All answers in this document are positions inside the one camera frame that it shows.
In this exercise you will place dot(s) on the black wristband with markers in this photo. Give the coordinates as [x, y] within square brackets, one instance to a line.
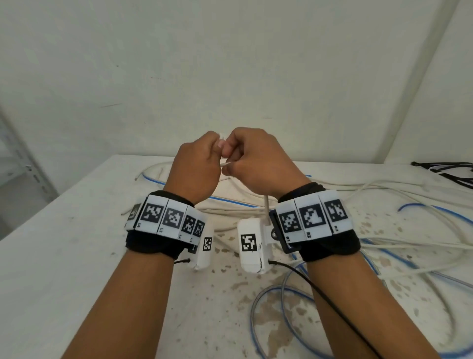
[332, 247]
[148, 244]

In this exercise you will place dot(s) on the person's right hand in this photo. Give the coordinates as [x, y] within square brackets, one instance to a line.
[262, 162]

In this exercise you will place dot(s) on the person's left hand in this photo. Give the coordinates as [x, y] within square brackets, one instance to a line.
[192, 170]

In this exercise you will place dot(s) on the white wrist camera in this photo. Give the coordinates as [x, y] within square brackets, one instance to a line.
[201, 259]
[255, 262]

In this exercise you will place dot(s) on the person's right forearm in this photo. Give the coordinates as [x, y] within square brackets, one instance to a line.
[362, 314]

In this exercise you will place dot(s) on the grey metal shelf rack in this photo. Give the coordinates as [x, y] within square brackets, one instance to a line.
[37, 177]

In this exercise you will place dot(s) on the person's left forearm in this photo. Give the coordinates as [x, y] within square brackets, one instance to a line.
[122, 314]

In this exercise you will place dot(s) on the black left wristband with markers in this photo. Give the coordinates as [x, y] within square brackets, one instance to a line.
[148, 244]

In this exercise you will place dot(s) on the black right wristband with markers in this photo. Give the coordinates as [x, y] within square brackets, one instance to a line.
[332, 247]

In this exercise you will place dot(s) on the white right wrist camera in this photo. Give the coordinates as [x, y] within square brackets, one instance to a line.
[255, 262]

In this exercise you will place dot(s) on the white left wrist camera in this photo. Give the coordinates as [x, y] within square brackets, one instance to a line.
[201, 259]

